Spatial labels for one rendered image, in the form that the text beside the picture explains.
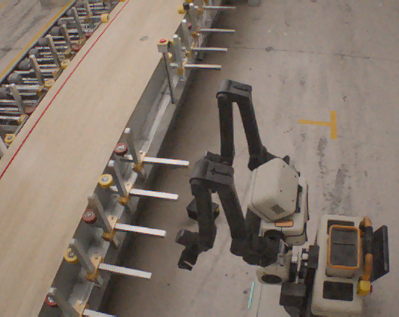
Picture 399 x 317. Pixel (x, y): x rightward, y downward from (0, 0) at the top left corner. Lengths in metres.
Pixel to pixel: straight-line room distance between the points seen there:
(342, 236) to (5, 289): 1.68
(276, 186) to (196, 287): 1.48
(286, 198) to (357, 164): 2.08
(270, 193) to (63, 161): 1.43
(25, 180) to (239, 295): 1.58
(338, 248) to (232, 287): 1.08
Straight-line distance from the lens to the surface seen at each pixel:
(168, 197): 2.26
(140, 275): 2.01
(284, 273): 2.00
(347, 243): 1.99
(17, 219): 2.41
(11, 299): 2.14
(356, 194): 3.37
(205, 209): 1.41
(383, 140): 3.87
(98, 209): 2.02
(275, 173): 1.58
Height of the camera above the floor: 2.58
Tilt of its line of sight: 46 degrees down
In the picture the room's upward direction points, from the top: 9 degrees counter-clockwise
